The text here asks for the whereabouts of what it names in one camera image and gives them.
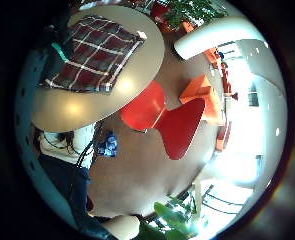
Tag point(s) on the the person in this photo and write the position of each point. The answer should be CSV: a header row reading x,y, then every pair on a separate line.
x,y
65,166

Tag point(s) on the white curved table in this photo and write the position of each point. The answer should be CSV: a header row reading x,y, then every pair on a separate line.
x,y
213,33

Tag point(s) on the black metal railing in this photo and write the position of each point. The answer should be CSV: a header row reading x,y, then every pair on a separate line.
x,y
220,201

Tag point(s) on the green leafy plant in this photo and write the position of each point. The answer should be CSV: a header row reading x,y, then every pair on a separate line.
x,y
190,11

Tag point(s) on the large-leaf green plant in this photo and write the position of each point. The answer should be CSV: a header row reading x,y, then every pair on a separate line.
x,y
173,218

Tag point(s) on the red plant pot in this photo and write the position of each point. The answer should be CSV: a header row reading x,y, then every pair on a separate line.
x,y
160,11

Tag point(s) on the orange chair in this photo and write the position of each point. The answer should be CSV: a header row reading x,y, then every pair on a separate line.
x,y
200,95

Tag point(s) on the row of orange chairs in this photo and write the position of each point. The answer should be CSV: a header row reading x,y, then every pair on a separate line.
x,y
222,100

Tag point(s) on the blue white patterned bag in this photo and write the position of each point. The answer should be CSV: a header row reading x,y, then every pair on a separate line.
x,y
107,145

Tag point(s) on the red plaid cloth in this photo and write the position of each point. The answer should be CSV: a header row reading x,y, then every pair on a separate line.
x,y
95,53

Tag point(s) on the red plastic chair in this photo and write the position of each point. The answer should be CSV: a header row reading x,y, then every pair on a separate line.
x,y
170,120

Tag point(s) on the round beige table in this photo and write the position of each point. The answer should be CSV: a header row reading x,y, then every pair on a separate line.
x,y
87,100

